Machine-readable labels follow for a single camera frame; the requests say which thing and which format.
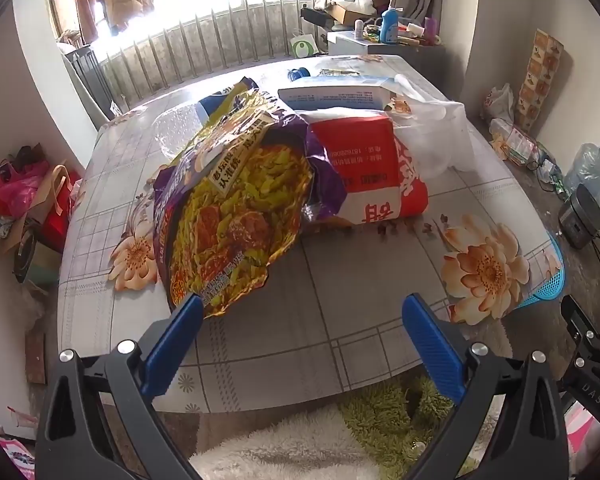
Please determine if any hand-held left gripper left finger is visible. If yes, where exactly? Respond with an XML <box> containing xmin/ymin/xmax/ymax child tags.
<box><xmin>34</xmin><ymin>292</ymin><xmax>205</xmax><ymax>480</ymax></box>

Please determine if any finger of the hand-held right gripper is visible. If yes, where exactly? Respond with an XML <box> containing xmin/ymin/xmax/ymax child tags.
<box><xmin>560</xmin><ymin>295</ymin><xmax>600</xmax><ymax>357</ymax></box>

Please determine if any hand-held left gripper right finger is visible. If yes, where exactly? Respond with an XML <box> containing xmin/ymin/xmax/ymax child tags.
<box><xmin>401</xmin><ymin>294</ymin><xmax>570</xmax><ymax>480</ymax></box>

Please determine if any blue plastic basket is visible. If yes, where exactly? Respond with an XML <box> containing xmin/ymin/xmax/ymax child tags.
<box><xmin>518</xmin><ymin>234</ymin><xmax>566</xmax><ymax>311</ymax></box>

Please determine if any purple yellow snack bag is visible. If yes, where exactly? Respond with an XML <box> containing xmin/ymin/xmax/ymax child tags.
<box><xmin>152</xmin><ymin>77</ymin><xmax>348</xmax><ymax>320</ymax></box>

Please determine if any red white paper bag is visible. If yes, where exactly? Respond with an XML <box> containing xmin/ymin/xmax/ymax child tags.
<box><xmin>300</xmin><ymin>110</ymin><xmax>431</xmax><ymax>228</ymax></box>

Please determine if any clear plastic bag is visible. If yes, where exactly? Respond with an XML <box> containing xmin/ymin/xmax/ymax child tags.
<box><xmin>154</xmin><ymin>104</ymin><xmax>215</xmax><ymax>163</ymax></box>

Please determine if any grey rice cooker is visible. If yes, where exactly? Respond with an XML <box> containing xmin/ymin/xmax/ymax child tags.
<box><xmin>558</xmin><ymin>184</ymin><xmax>600</xmax><ymax>249</ymax></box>

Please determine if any floral tablecloth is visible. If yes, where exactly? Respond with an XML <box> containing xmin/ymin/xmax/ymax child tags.
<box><xmin>56</xmin><ymin>54</ymin><xmax>563</xmax><ymax>413</ymax></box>

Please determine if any green white fleece garment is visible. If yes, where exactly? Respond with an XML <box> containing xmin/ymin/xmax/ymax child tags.
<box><xmin>190</xmin><ymin>377</ymin><xmax>485</xmax><ymax>480</ymax></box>

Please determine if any blue water jug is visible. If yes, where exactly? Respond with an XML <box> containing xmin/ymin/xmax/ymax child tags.
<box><xmin>564</xmin><ymin>141</ymin><xmax>600</xmax><ymax>197</ymax></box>

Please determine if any pile of snack packets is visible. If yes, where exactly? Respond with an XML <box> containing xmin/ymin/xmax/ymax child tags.
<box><xmin>488</xmin><ymin>119</ymin><xmax>539</xmax><ymax>167</ymax></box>

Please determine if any pink plastic bag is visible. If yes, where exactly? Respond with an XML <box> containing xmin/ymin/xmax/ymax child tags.
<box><xmin>0</xmin><ymin>160</ymin><xmax>48</xmax><ymax>218</ymax></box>

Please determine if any crumpled white plastic bag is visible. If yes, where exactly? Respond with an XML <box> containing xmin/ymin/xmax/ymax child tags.
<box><xmin>481</xmin><ymin>83</ymin><xmax>516</xmax><ymax>124</ymax></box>

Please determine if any patterned cardboard box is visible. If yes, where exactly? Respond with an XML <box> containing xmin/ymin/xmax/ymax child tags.
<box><xmin>518</xmin><ymin>29</ymin><xmax>565</xmax><ymax>134</ymax></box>

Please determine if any blue white carton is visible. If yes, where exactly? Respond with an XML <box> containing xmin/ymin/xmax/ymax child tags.
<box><xmin>278</xmin><ymin>77</ymin><xmax>388</xmax><ymax>111</ymax></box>

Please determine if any metal window railing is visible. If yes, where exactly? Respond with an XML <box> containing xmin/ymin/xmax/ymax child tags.
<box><xmin>97</xmin><ymin>0</ymin><xmax>361</xmax><ymax>111</ymax></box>

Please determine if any grey cabinet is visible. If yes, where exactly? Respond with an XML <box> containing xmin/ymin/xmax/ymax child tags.
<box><xmin>326</xmin><ymin>30</ymin><xmax>448</xmax><ymax>59</ymax></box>

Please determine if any blue bottle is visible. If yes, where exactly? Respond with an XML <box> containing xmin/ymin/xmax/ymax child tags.
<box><xmin>379</xmin><ymin>6</ymin><xmax>401</xmax><ymax>44</ymax></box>

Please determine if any green white paper bag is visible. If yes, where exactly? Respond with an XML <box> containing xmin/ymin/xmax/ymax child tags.
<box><xmin>289</xmin><ymin>33</ymin><xmax>317</xmax><ymax>60</ymax></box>

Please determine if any brown cardboard box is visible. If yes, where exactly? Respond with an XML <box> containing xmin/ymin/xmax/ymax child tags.
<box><xmin>329</xmin><ymin>0</ymin><xmax>377</xmax><ymax>27</ymax></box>

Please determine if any grey curtain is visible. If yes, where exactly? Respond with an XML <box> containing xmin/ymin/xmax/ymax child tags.
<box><xmin>392</xmin><ymin>0</ymin><xmax>482</xmax><ymax>48</ymax></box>

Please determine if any black bag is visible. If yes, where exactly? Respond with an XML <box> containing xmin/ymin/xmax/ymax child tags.
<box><xmin>300</xmin><ymin>6</ymin><xmax>331</xmax><ymax>27</ymax></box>

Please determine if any hanging brown coat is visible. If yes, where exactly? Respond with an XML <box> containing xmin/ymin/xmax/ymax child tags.
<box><xmin>74</xmin><ymin>0</ymin><xmax>107</xmax><ymax>42</ymax></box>

